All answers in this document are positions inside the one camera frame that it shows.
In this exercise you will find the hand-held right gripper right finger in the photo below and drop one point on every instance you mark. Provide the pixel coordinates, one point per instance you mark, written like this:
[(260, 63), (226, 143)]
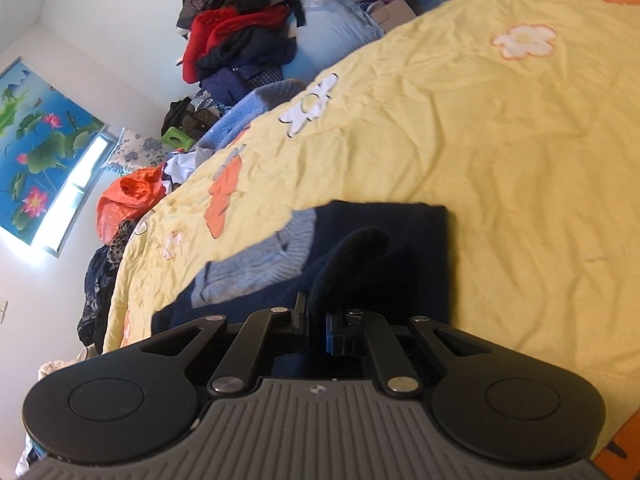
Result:
[(330, 338)]

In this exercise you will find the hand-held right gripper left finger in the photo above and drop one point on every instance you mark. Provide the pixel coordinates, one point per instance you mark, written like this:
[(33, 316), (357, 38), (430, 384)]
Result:
[(300, 310)]

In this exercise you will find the white crumpled cloth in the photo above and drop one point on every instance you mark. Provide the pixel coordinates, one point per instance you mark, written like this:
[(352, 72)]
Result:
[(182, 167)]

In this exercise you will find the leopard print cloth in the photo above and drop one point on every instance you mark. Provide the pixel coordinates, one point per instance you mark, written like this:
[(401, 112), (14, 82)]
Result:
[(120, 240)]

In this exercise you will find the dark floral cloth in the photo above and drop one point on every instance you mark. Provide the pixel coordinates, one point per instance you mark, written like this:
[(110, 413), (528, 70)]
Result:
[(97, 290)]

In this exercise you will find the orange plastic bag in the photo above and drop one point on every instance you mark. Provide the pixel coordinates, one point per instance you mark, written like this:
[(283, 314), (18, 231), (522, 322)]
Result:
[(127, 197)]

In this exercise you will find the blue fleece blanket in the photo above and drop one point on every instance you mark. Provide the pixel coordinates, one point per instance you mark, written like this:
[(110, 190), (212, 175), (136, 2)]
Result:
[(245, 110)]

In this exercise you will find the green plastic stool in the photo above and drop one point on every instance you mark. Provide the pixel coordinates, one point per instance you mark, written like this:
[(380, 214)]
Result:
[(177, 138)]

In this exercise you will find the dark olive bag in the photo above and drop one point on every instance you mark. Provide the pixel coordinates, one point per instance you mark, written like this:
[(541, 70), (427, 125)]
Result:
[(192, 117)]

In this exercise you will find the yellow flowered blanket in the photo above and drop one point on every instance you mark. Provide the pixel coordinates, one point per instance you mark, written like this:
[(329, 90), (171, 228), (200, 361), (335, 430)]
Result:
[(450, 140)]

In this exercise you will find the floral pillow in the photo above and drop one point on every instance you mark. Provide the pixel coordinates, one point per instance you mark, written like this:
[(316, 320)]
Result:
[(134, 150)]

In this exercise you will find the white bedding bundle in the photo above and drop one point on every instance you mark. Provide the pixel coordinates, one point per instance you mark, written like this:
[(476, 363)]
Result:
[(55, 365)]

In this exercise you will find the window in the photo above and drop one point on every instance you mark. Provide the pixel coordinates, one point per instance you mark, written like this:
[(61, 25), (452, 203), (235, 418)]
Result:
[(75, 195)]

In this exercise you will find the dark navy garment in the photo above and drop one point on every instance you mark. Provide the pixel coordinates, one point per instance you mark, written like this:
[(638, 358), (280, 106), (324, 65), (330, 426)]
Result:
[(250, 52)]

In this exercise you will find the light blue clear-wrapped bundle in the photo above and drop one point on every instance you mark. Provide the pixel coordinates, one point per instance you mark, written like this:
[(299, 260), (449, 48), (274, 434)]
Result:
[(335, 35)]

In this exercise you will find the red garment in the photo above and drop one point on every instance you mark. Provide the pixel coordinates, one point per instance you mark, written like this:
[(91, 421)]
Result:
[(220, 30)]

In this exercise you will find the cardboard box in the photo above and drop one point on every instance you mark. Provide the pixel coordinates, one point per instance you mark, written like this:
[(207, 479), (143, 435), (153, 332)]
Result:
[(395, 15)]

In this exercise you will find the lotus flower curtain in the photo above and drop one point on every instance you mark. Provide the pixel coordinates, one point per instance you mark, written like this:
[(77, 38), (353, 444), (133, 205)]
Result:
[(35, 145)]

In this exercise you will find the wall switch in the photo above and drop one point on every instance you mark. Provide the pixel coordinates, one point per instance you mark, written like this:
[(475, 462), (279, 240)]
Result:
[(2, 311)]

